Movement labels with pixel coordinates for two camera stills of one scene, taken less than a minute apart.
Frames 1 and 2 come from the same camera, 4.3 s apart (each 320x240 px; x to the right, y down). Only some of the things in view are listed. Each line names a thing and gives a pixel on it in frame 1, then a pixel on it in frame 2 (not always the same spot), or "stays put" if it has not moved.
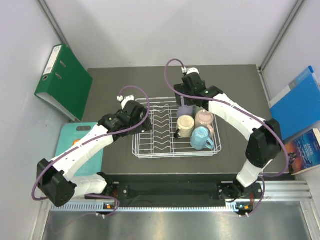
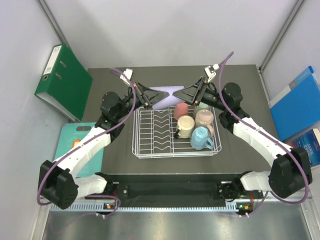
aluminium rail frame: (285, 213) stays put
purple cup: (185, 110) to (168, 103)
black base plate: (182, 188) stays put
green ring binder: (65, 83) stays put
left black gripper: (144, 126) to (150, 97)
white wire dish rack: (160, 142) stays put
